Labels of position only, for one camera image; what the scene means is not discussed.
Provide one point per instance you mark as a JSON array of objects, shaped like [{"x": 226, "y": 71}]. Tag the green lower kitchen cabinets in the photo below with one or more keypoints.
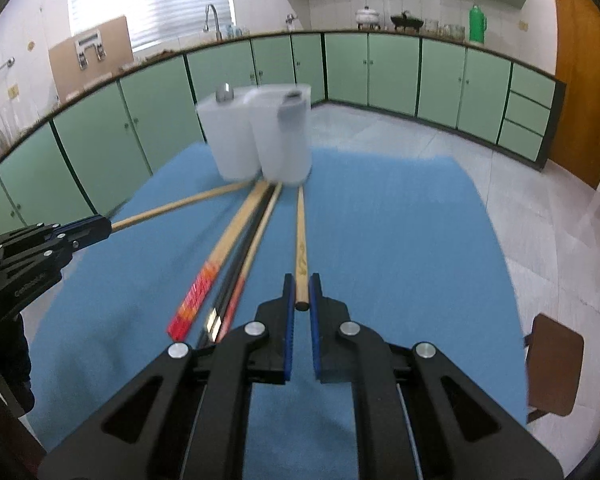
[{"x": 92, "y": 154}]

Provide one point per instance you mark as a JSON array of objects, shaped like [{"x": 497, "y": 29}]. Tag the white twin utensil holder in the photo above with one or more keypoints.
[{"x": 259, "y": 131}]

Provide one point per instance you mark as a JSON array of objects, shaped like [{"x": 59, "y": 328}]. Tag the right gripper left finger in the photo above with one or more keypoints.
[{"x": 185, "y": 415}]

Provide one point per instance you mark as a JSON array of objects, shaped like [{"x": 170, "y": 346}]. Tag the white cooking pot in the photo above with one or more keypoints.
[{"x": 367, "y": 19}]

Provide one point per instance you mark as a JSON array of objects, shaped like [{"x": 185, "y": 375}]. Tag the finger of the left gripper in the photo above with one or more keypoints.
[
  {"x": 27, "y": 237},
  {"x": 82, "y": 233}
]

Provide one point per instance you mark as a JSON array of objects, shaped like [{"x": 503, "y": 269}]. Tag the red patterned chopstick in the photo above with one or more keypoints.
[
  {"x": 222, "y": 264},
  {"x": 215, "y": 264}
]

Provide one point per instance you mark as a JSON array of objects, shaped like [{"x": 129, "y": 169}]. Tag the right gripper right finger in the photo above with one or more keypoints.
[{"x": 417, "y": 415}]

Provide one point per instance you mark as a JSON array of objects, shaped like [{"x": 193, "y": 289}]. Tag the brown wooden door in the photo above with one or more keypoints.
[{"x": 576, "y": 145}]

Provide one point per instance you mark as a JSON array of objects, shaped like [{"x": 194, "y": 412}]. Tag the brown wooden stool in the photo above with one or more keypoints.
[{"x": 554, "y": 365}]

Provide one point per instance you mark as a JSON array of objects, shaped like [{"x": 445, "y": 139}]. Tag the cardboard board with device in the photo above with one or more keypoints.
[{"x": 87, "y": 58}]

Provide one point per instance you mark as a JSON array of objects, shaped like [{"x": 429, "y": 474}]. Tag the plain curved bamboo chopstick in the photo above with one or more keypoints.
[{"x": 301, "y": 274}]

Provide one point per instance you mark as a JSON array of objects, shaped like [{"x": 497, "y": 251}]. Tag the red striped bamboo chopstick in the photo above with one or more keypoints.
[{"x": 228, "y": 316}]

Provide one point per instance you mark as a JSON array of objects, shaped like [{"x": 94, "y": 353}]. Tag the black wok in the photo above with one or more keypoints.
[{"x": 405, "y": 22}]

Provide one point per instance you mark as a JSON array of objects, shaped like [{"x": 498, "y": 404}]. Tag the green thermos flask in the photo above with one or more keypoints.
[{"x": 477, "y": 25}]

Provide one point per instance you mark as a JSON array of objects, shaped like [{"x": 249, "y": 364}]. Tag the blue table mat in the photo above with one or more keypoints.
[{"x": 405, "y": 243}]

